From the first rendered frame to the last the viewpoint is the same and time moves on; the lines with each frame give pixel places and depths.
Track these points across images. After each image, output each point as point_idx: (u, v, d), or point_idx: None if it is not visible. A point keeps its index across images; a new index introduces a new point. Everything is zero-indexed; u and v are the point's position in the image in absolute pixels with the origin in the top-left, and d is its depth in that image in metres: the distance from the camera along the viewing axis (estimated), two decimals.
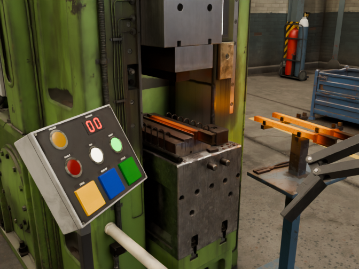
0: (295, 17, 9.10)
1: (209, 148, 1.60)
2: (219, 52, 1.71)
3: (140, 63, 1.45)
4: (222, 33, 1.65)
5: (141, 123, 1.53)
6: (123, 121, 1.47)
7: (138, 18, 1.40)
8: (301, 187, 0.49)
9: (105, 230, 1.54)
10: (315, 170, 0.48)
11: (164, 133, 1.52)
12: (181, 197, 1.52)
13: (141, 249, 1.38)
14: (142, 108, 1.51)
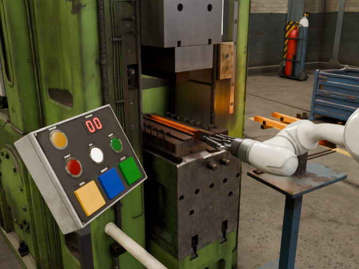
0: (295, 17, 9.10)
1: (209, 148, 1.60)
2: (219, 52, 1.71)
3: (140, 63, 1.45)
4: (222, 33, 1.65)
5: (141, 123, 1.53)
6: (123, 121, 1.47)
7: (138, 18, 1.40)
8: None
9: (105, 230, 1.54)
10: (216, 134, 1.50)
11: (164, 133, 1.52)
12: (181, 197, 1.52)
13: (141, 249, 1.38)
14: (142, 108, 1.51)
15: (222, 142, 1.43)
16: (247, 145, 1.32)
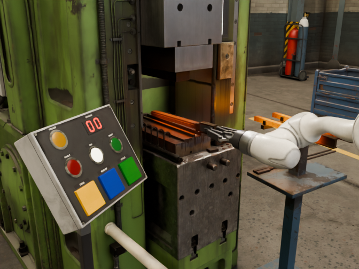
0: (295, 17, 9.10)
1: (209, 148, 1.60)
2: (219, 52, 1.71)
3: (140, 63, 1.45)
4: (222, 33, 1.65)
5: (141, 123, 1.53)
6: (123, 121, 1.47)
7: (138, 18, 1.40)
8: None
9: (105, 230, 1.54)
10: (217, 126, 1.49)
11: (164, 133, 1.52)
12: (181, 197, 1.52)
13: (141, 249, 1.38)
14: (142, 108, 1.51)
15: (224, 134, 1.42)
16: (249, 137, 1.30)
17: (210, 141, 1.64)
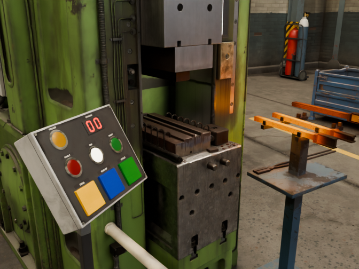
0: (295, 17, 9.10)
1: (209, 148, 1.60)
2: (219, 52, 1.71)
3: (140, 63, 1.45)
4: (222, 33, 1.65)
5: (141, 123, 1.53)
6: (123, 121, 1.47)
7: (138, 18, 1.40)
8: None
9: (105, 230, 1.54)
10: None
11: (164, 133, 1.52)
12: (181, 197, 1.52)
13: (141, 249, 1.38)
14: (142, 108, 1.51)
15: None
16: None
17: (210, 141, 1.64)
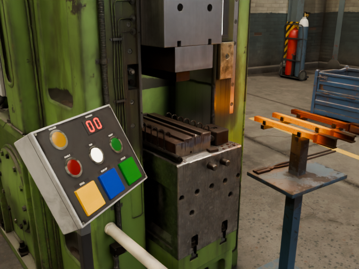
0: (295, 17, 9.10)
1: (209, 148, 1.60)
2: (219, 52, 1.71)
3: (140, 63, 1.45)
4: (222, 33, 1.65)
5: (141, 123, 1.53)
6: (123, 121, 1.47)
7: (138, 18, 1.40)
8: None
9: (105, 230, 1.54)
10: None
11: (164, 133, 1.52)
12: (181, 197, 1.52)
13: (141, 249, 1.38)
14: (142, 108, 1.51)
15: None
16: None
17: (210, 141, 1.64)
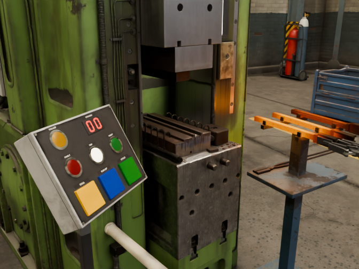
0: (295, 17, 9.10)
1: (209, 148, 1.60)
2: (219, 52, 1.71)
3: (140, 63, 1.45)
4: (222, 33, 1.65)
5: (141, 123, 1.53)
6: (123, 121, 1.47)
7: (138, 18, 1.40)
8: None
9: (105, 230, 1.54)
10: (338, 139, 1.51)
11: (164, 133, 1.52)
12: (181, 197, 1.52)
13: (141, 249, 1.38)
14: (142, 108, 1.51)
15: (348, 148, 1.43)
16: None
17: (210, 141, 1.64)
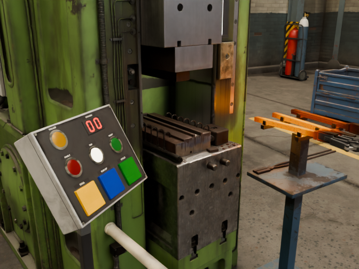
0: (295, 17, 9.10)
1: (209, 148, 1.60)
2: (219, 52, 1.71)
3: (140, 63, 1.45)
4: (222, 33, 1.65)
5: (141, 123, 1.53)
6: (123, 121, 1.47)
7: (138, 18, 1.40)
8: None
9: (105, 230, 1.54)
10: (338, 135, 1.50)
11: (164, 133, 1.52)
12: (181, 197, 1.52)
13: (141, 249, 1.38)
14: (142, 108, 1.51)
15: (349, 142, 1.42)
16: None
17: (210, 141, 1.64)
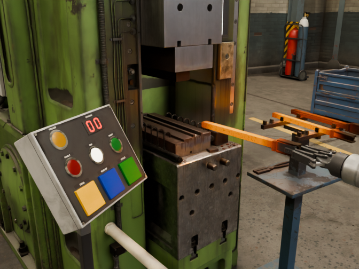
0: (295, 17, 9.10)
1: (209, 148, 1.60)
2: (219, 52, 1.71)
3: (140, 63, 1.45)
4: (222, 33, 1.65)
5: (141, 123, 1.53)
6: (123, 121, 1.47)
7: (138, 18, 1.40)
8: None
9: (105, 230, 1.54)
10: (302, 145, 1.20)
11: (164, 133, 1.52)
12: (181, 197, 1.52)
13: (141, 249, 1.38)
14: (142, 108, 1.51)
15: (315, 156, 1.13)
16: (358, 163, 1.02)
17: (210, 141, 1.64)
